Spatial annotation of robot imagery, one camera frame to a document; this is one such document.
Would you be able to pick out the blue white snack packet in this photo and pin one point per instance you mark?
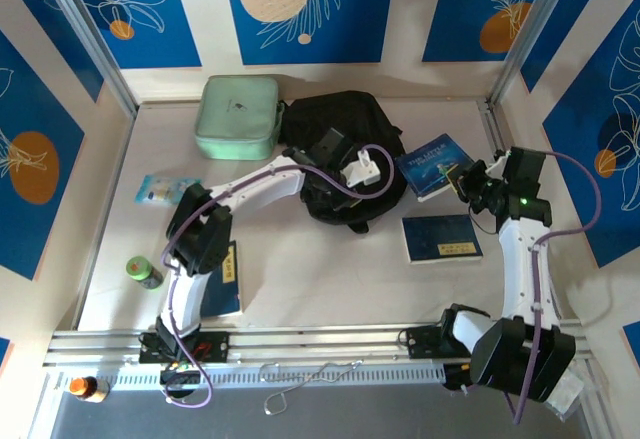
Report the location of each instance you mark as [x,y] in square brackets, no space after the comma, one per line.
[160,190]

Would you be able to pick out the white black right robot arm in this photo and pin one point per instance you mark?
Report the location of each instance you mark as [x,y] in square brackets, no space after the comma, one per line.
[520,269]

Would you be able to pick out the blue floral wall poster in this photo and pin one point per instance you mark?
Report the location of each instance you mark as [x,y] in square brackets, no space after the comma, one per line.
[450,34]
[350,34]
[60,49]
[575,19]
[175,34]
[575,124]
[30,109]

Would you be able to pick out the aluminium side rail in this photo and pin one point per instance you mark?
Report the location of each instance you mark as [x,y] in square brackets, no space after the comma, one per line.
[492,129]

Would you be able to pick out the aluminium frame post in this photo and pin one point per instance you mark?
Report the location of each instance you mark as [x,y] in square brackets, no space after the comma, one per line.
[90,34]
[516,59]

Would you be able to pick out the dark blue yellow-label book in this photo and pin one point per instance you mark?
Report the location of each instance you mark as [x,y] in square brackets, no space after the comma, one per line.
[227,289]
[440,239]

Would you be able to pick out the green cap bottle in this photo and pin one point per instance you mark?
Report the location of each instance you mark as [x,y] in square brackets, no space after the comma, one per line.
[142,271]

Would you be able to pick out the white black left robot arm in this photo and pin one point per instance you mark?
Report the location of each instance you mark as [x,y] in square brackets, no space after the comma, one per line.
[270,184]

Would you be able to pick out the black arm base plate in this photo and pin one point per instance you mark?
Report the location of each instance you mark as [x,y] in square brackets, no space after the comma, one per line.
[422,341]
[215,346]

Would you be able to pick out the clear plastic bag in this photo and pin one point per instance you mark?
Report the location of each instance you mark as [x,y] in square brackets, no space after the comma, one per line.
[567,399]

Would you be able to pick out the mint green zip case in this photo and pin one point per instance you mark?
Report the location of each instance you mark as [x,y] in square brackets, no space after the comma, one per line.
[240,109]

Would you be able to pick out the Little Prince blue book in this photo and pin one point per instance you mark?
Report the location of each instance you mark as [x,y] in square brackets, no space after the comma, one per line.
[430,164]

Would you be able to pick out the black student bag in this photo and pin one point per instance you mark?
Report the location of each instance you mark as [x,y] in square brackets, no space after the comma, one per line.
[350,114]

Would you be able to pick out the orange cap brown bottle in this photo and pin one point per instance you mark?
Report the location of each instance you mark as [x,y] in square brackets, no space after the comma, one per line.
[89,389]

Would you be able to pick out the aluminium front rail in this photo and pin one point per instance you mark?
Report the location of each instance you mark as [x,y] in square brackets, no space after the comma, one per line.
[325,341]

